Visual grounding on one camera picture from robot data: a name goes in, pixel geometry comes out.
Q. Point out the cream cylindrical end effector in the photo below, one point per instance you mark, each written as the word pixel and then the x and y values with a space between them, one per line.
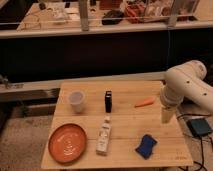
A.
pixel 167 114

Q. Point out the black eraser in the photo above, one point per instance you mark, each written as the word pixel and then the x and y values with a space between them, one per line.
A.
pixel 108 101

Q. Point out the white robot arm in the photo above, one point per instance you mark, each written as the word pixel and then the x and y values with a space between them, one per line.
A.
pixel 185 81

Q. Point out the orange carrot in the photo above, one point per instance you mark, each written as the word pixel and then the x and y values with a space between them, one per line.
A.
pixel 145 102

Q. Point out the dark power adapter box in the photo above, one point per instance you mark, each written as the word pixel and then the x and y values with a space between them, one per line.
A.
pixel 199 127

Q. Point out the blue sponge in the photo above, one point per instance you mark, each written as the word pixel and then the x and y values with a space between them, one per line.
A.
pixel 146 146

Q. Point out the small white bottle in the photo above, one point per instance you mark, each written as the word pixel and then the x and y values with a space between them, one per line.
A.
pixel 104 137

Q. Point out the translucent plastic cup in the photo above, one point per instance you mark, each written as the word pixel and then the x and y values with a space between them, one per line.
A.
pixel 76 100

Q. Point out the orange plate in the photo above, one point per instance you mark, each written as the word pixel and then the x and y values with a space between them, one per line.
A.
pixel 67 143

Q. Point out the red cluttered items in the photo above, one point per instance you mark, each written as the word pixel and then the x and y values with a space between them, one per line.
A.
pixel 134 13

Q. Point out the black bag on shelf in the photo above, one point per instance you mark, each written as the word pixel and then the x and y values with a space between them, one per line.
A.
pixel 112 17

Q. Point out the metal rail beam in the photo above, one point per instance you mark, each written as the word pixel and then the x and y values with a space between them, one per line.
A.
pixel 50 88

